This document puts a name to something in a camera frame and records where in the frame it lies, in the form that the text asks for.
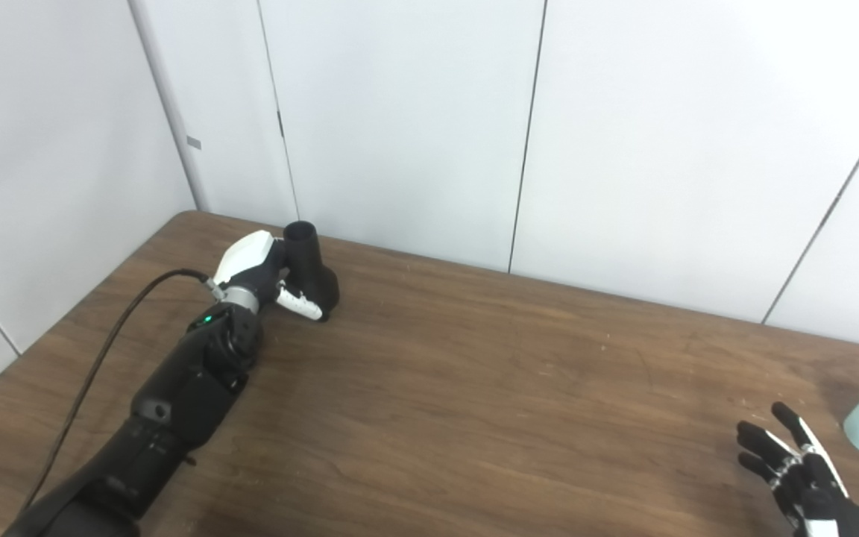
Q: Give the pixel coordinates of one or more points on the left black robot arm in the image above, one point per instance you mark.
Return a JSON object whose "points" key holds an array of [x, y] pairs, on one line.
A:
{"points": [[168, 410]]}

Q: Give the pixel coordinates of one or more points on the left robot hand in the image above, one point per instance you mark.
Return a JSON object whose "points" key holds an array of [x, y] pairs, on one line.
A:
{"points": [[250, 261]]}

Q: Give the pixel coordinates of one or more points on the black nozzle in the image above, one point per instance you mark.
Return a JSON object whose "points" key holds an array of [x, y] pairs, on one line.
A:
{"points": [[314, 276]]}

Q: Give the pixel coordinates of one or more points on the white corner post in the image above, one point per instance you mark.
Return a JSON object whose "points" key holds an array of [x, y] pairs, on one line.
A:
{"points": [[168, 104]]}

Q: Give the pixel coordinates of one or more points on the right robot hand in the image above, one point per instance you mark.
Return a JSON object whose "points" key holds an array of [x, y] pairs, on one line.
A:
{"points": [[817, 492]]}

